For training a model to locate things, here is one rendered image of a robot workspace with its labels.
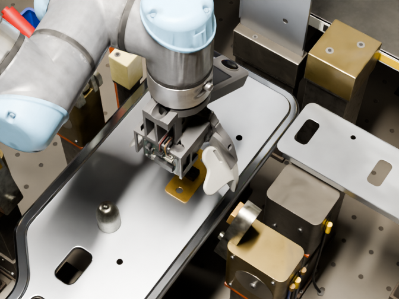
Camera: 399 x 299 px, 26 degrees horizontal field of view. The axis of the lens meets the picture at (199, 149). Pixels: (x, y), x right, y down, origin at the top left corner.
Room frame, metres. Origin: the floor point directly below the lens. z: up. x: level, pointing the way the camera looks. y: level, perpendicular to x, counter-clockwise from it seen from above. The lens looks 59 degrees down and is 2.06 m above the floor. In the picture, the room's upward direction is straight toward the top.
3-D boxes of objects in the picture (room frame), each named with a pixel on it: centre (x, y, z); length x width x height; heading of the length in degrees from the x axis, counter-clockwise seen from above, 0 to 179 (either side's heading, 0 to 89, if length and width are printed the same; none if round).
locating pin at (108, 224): (0.52, 0.12, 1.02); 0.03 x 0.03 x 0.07
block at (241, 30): (0.83, -0.11, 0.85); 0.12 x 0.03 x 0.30; 55
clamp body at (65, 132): (0.73, 0.20, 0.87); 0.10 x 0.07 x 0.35; 55
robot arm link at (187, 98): (0.58, 0.02, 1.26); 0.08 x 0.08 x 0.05
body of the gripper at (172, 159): (0.57, 0.03, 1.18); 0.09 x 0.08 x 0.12; 145
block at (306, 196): (0.57, -0.16, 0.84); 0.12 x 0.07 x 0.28; 55
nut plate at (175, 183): (0.60, 0.01, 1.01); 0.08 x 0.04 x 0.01; 145
